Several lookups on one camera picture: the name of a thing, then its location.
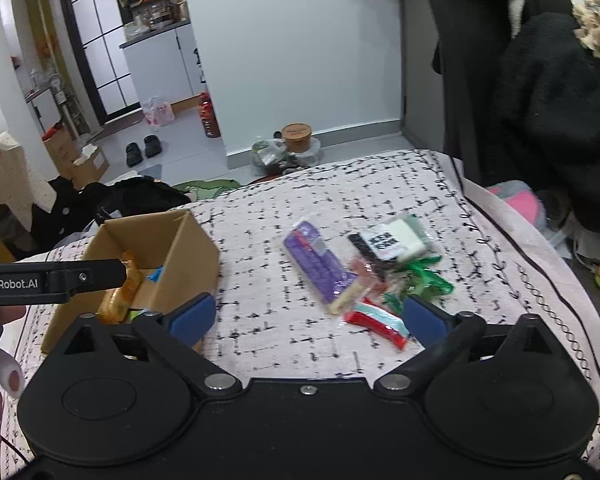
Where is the plastic trash bag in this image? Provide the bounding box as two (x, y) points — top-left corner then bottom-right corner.
(251, 137), (287, 170)

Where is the black and white snack packet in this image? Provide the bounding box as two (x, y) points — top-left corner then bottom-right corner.
(347, 212), (443, 266)

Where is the brown paper tub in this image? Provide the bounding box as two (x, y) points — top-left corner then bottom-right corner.
(281, 123), (314, 153)

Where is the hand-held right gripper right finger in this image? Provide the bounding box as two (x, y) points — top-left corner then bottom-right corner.
(372, 294), (566, 402)

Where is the dotted beige cloth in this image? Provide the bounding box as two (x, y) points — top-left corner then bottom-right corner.
(0, 132), (56, 226)

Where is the black bag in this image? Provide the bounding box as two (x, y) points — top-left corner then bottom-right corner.
(95, 176), (193, 223)

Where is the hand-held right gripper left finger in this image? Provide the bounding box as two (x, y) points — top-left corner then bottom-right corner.
(57, 291), (243, 402)

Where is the green rug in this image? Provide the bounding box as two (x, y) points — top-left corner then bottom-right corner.
(172, 177), (241, 203)

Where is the pink cloth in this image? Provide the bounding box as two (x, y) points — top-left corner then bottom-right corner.
(485, 180), (548, 226)

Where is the black framed glass door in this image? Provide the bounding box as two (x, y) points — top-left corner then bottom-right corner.
(55, 0), (146, 128)

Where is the black clothes pile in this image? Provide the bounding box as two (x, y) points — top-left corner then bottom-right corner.
(30, 175), (111, 251)

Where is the printed blanket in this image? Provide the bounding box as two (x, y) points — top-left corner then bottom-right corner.
(0, 149), (600, 471)

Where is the orange biscuit packet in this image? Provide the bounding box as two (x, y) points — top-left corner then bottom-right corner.
(97, 250), (143, 326)

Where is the white plastic bag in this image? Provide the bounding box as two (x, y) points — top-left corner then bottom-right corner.
(572, 225), (600, 266)

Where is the black fluffy coat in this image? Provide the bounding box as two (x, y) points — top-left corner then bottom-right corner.
(495, 12), (600, 241)

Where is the open cardboard box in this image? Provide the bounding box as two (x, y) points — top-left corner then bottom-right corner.
(70, 144), (111, 188)

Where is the green candy packet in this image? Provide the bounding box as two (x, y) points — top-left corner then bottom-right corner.
(380, 255), (456, 311)

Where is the white cabinet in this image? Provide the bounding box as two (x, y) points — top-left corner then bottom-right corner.
(120, 22), (203, 111)

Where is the pack of water bottles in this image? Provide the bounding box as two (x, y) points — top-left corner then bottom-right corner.
(141, 96), (176, 127)

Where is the grey door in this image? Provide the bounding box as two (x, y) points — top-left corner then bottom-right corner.
(397, 0), (451, 153)

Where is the clear packet with red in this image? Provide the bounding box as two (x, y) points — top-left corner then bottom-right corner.
(350, 255), (396, 291)

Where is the purple snack packet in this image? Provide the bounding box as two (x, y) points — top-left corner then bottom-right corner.
(282, 220), (376, 316)

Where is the clear plastic container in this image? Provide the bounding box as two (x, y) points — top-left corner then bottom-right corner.
(287, 140), (323, 166)

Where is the red and white snack packet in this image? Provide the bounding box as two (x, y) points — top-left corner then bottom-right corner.
(342, 297), (411, 348)

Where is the row of kitchen bottles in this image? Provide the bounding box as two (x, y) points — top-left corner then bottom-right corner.
(122, 0), (191, 36)

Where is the standing fan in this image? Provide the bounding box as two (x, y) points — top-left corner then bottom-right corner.
(47, 72), (78, 136)

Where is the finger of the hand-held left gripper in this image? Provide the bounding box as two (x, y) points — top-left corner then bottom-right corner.
(47, 259), (129, 305)

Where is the tall cardboard box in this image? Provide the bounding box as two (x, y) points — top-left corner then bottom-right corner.
(42, 127), (78, 176)

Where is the red oil bottle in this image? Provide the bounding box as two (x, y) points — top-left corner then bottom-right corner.
(198, 91), (222, 139)

